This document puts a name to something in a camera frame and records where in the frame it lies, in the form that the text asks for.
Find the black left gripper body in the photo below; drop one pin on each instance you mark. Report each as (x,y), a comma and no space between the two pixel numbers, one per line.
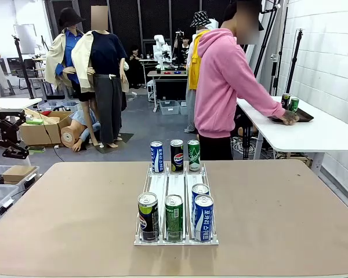
(3,133)

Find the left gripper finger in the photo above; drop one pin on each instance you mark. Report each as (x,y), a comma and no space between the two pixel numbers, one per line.
(20,116)
(17,153)

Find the black Pepsi can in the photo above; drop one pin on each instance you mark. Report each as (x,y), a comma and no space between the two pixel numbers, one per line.
(148,220)
(286,101)
(177,157)

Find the green Chilsung cider can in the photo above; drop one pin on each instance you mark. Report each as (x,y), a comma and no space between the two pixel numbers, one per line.
(294,105)
(174,220)
(194,157)

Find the black serving tray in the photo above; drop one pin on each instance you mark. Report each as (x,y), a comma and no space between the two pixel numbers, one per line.
(306,116)

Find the person's right forearm pink sleeve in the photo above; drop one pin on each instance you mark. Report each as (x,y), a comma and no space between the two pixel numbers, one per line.
(264,101)

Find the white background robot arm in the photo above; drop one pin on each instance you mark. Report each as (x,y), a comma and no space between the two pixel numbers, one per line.
(159,53)

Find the seated person in black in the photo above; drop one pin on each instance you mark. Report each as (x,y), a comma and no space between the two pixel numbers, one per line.
(134,63)

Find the background person at desk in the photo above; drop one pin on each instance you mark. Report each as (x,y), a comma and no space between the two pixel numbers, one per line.
(185,47)

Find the person in pink hoodie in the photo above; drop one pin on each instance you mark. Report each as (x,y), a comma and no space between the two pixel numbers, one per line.
(217,87)

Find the person's right hand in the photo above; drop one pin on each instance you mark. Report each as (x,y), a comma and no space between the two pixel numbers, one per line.
(290,118)

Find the small cardboard box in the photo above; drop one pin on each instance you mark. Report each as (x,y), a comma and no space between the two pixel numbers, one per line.
(18,173)

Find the large cardboard box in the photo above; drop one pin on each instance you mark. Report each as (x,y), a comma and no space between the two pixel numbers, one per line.
(37,134)

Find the clear latched storage bin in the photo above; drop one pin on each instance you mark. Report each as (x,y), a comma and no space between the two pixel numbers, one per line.
(24,185)
(0,199)

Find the black tripod stand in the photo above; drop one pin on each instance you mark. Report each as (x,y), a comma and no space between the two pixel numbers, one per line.
(23,66)

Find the lying mannequin torso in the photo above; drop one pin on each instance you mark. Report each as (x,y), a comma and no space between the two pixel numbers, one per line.
(69,136)

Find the whiteboard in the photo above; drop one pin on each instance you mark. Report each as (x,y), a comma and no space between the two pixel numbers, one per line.
(26,39)

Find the mannequin blue shirt beige coat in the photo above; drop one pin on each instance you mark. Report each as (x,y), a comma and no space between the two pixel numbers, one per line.
(68,46)

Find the mannequin navy shirt cream jacket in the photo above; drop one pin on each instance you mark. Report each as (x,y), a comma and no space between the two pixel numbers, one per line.
(107,52)

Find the black mannequin base mat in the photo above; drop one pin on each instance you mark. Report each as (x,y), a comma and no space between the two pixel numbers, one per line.
(126,137)

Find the black brim hat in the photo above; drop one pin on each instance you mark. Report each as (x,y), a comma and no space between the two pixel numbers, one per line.
(69,17)

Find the blue Pocari Sweat can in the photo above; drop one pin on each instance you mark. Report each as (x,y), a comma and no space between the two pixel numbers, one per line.
(200,188)
(157,157)
(203,220)

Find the clear white can dispenser rack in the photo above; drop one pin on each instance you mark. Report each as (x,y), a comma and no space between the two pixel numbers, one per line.
(159,177)

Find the clear plastic bin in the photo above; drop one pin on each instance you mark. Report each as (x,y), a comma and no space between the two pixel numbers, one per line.
(183,108)
(169,108)

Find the grey background table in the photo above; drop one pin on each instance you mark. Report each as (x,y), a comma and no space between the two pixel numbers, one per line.
(165,73)

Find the mannequin yellow hoodie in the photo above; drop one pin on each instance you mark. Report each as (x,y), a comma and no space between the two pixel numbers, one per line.
(193,69)

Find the black white patterned bucket hat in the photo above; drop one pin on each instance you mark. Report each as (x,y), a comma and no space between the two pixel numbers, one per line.
(200,18)

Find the black folded tripod poles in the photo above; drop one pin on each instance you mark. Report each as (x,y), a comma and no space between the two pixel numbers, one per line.
(275,78)

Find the black light stand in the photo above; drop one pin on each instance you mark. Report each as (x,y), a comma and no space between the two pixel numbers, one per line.
(293,63)

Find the cardboard box under table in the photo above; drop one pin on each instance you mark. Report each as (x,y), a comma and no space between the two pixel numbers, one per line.
(298,159)

